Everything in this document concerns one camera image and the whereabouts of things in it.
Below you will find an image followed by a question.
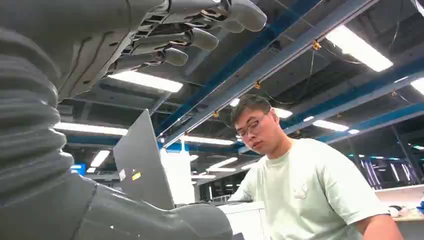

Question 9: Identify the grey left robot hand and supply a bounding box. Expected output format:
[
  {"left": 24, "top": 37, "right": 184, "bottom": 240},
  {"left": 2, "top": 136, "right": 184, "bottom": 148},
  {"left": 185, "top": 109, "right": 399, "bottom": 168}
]
[{"left": 0, "top": 0, "right": 268, "bottom": 240}]

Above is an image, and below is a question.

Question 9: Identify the ceiling light panel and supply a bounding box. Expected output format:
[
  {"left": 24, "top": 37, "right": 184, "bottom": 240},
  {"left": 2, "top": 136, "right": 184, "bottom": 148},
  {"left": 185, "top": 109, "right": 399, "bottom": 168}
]
[
  {"left": 53, "top": 121, "right": 129, "bottom": 137},
  {"left": 325, "top": 24, "right": 394, "bottom": 73},
  {"left": 90, "top": 149, "right": 111, "bottom": 169},
  {"left": 273, "top": 107, "right": 294, "bottom": 119},
  {"left": 107, "top": 70, "right": 184, "bottom": 93},
  {"left": 410, "top": 77, "right": 424, "bottom": 96},
  {"left": 312, "top": 119, "right": 350, "bottom": 133},
  {"left": 178, "top": 135, "right": 235, "bottom": 146}
]

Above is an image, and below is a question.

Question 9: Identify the blue lit monitor screen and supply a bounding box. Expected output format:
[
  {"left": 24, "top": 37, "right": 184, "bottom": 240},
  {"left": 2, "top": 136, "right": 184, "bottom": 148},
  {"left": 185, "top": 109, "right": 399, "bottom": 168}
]
[{"left": 70, "top": 163, "right": 87, "bottom": 177}]

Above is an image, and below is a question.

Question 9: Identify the grey laptop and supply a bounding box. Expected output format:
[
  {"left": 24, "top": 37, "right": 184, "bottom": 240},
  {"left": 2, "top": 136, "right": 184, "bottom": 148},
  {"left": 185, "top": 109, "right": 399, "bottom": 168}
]
[{"left": 112, "top": 109, "right": 176, "bottom": 211}]

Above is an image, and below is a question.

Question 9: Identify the person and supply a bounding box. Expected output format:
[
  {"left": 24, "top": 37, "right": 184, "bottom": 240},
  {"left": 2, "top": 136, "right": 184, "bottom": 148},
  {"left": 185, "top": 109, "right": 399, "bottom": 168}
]
[{"left": 228, "top": 94, "right": 405, "bottom": 240}]

